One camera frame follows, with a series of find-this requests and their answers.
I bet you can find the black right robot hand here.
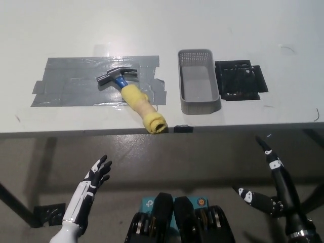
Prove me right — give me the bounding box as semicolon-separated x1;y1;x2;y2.
232;136;316;238

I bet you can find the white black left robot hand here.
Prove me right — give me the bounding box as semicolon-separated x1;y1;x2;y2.
62;154;113;232

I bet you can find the blue hammer with yellow wrap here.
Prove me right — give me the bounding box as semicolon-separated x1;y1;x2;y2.
96;67;169;135

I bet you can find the gray perforated plastic container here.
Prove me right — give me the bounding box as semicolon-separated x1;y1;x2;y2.
177;49;222;115

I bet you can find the black table leg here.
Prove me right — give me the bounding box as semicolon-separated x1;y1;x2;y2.
0;182;36;228

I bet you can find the gray duct tape patch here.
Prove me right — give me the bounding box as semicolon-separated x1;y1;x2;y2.
30;55;168;108

